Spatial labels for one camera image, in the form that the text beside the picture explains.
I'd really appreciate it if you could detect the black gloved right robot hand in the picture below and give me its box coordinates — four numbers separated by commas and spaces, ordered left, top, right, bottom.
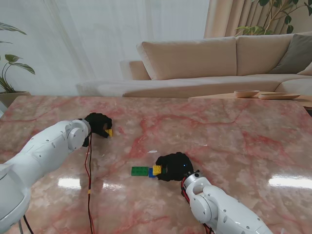
155, 152, 195, 182

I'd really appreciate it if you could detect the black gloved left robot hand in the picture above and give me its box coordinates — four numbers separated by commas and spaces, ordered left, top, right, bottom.
84, 112, 113, 139

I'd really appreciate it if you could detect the light wooden coffee table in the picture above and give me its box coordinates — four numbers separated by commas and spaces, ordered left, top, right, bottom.
189, 91, 312, 110

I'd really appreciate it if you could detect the sheer white curtain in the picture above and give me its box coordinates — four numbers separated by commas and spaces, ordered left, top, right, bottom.
0, 0, 210, 96

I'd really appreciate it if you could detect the beige plant pot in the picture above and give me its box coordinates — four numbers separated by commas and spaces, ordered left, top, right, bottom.
0, 91, 31, 108

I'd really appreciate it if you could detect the variegated leafy house plant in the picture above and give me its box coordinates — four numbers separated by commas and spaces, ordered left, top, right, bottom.
0, 22, 36, 95

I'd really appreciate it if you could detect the wooden bowl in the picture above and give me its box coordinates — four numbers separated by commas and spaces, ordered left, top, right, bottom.
234, 90, 260, 98

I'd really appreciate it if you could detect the beige sofa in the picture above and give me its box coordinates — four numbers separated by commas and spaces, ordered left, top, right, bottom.
75, 33, 312, 98

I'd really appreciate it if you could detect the flat wooden plate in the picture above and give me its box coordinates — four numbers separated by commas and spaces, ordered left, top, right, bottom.
258, 93, 301, 100

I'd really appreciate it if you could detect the beige curtain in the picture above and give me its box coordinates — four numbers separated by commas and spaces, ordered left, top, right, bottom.
203, 0, 312, 39

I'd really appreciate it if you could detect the dark green leafy tree plant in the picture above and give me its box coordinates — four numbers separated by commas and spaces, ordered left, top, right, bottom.
235, 0, 299, 37

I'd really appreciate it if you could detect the grey sofa cushion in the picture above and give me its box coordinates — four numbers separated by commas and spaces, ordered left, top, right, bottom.
269, 34, 312, 75

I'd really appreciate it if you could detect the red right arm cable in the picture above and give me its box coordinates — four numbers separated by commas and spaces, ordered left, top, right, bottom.
180, 179, 192, 204

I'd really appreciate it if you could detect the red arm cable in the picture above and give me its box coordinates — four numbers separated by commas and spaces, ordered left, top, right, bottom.
84, 135, 95, 234
180, 179, 192, 204

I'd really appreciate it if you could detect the red left arm cable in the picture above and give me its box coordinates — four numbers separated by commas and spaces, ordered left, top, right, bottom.
84, 135, 95, 234

